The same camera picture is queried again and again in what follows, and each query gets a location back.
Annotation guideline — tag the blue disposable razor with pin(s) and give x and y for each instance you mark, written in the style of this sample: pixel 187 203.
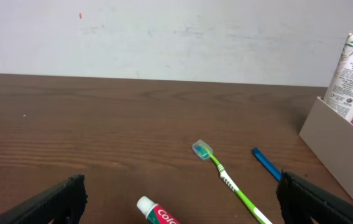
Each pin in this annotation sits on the blue disposable razor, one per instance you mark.
pixel 267 164

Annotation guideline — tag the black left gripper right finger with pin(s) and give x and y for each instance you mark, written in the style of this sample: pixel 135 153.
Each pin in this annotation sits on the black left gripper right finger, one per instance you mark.
pixel 302 202

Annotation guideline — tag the cream box with pink interior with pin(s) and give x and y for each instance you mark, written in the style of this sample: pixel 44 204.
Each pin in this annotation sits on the cream box with pink interior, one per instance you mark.
pixel 330 137

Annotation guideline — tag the green white toothbrush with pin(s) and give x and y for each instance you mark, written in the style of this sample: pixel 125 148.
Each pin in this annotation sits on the green white toothbrush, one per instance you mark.
pixel 205 152

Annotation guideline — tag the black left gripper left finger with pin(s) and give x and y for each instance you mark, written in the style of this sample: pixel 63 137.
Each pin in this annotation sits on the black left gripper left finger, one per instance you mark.
pixel 64 202

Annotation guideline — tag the red teal Colgate toothpaste tube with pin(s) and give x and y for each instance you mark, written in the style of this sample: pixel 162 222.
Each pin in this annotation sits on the red teal Colgate toothpaste tube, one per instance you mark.
pixel 155 213

